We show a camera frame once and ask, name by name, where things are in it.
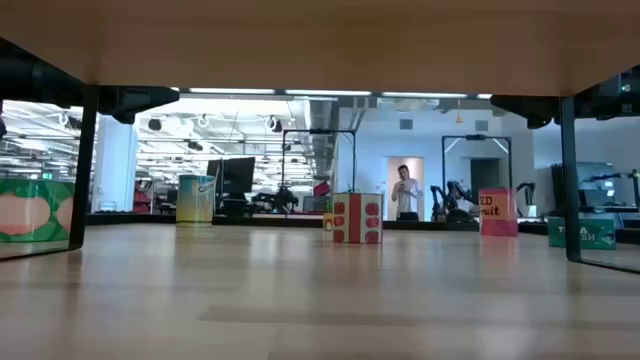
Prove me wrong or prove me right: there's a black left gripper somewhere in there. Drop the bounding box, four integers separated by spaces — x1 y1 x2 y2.
0 37 180 125

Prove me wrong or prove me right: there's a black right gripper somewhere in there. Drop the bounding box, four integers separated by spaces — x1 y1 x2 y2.
489 64 640 130

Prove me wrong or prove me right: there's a pink mixed fruit can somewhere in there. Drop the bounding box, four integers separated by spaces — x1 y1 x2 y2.
478 187 519 238

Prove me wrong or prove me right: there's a green tuna fish can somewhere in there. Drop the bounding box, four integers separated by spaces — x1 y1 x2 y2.
547 215 618 251

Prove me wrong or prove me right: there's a white can with red tomatoes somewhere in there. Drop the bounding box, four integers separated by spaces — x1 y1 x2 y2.
332 192 385 245

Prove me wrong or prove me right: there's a wooden shelf with black legs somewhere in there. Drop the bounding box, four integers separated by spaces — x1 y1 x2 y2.
0 0 640 275

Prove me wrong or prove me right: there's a ceiling strip light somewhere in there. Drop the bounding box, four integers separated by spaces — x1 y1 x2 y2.
188 87 277 96
284 89 373 97
382 91 469 99

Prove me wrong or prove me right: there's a tall teal and yellow can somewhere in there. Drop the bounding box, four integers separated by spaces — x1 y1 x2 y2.
175 173 218 229

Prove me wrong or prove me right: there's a black computer monitor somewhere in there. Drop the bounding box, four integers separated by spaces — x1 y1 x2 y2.
206 156 257 202

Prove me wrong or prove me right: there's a green can with pink shapes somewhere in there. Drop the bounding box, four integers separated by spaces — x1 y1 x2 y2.
0 178 76 245

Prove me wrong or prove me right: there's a black metal frame stand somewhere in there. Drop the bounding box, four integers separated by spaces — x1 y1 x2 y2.
281 128 358 194
441 134 514 191

